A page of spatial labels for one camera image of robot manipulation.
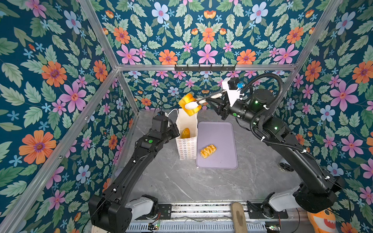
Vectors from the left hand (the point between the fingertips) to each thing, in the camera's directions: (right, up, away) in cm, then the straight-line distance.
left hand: (180, 127), depth 77 cm
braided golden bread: (+16, -16, +16) cm, 27 cm away
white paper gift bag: (+3, -12, +3) cm, 13 cm away
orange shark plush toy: (+66, -42, -13) cm, 79 cm away
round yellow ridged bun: (+1, -5, +22) cm, 23 cm away
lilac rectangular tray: (+26, -6, +19) cm, 33 cm away
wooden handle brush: (+29, -44, -8) cm, 53 cm away
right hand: (+16, +15, -22) cm, 31 cm away
